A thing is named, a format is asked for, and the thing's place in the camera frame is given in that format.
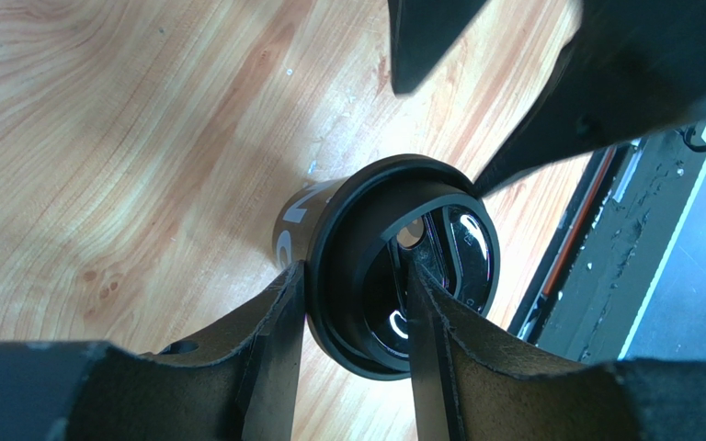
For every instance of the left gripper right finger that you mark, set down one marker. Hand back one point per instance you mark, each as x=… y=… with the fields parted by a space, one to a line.
x=473 y=380

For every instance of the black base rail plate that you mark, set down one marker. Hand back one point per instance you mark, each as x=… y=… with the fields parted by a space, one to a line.
x=624 y=275

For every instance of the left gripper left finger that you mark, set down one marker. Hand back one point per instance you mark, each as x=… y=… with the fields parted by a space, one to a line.
x=235 y=379

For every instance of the single black cup lid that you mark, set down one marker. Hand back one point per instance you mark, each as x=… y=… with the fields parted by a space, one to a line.
x=403 y=211

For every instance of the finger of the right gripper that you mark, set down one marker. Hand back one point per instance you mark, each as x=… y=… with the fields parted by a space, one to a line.
x=421 y=33
x=633 y=68

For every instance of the single dark coffee cup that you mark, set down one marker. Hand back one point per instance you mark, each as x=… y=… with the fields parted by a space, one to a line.
x=296 y=222

